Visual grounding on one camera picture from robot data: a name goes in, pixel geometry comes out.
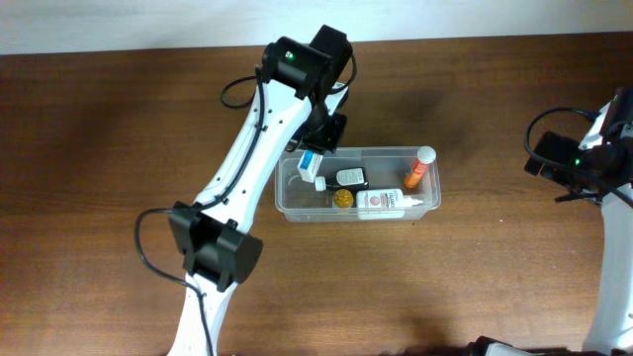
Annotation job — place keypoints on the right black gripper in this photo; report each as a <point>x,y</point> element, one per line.
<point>575,196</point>

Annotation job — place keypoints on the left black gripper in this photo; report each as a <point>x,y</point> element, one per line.
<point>325,134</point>

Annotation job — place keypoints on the white Panadol medicine box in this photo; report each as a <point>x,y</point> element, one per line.
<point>309,165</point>

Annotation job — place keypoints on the dark syrup bottle white cap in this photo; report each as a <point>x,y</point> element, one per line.
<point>351,179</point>

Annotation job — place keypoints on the small gold-lidded jar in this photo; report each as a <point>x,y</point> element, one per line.
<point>342,199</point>

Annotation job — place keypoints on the clear white sanitizer bottle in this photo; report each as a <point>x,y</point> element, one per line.
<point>384,204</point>

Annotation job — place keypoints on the orange tube white cap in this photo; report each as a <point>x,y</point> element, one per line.
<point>425,157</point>

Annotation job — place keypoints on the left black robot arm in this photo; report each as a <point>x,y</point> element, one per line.
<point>294,105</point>

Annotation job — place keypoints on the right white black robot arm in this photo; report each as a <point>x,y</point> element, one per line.
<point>610,332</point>

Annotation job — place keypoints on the clear plastic container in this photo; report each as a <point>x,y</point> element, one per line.
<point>387,168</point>

